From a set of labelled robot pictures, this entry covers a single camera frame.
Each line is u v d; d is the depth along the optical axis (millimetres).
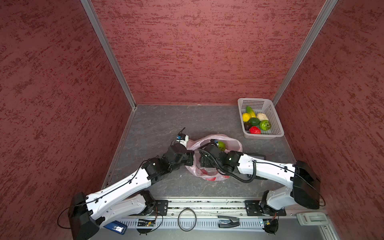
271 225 723
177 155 540
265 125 1002
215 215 728
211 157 597
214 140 740
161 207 743
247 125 1019
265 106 1134
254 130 993
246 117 1063
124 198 467
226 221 696
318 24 772
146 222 720
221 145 913
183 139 652
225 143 906
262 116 1065
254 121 1045
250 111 1131
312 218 701
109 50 875
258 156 944
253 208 741
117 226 668
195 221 702
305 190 406
